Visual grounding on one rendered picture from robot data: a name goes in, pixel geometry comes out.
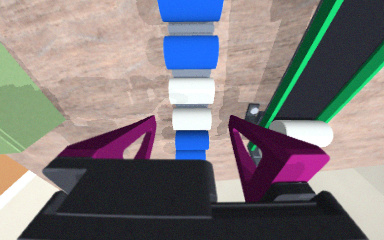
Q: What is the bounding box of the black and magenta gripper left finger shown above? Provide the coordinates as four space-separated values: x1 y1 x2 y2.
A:
56 115 157 159

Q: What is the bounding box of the blue cylinder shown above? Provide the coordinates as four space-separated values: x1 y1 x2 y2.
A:
158 0 224 22
176 150 206 160
175 130 209 150
163 35 219 70

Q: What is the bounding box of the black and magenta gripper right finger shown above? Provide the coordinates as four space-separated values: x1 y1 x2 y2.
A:
228 115 330 201

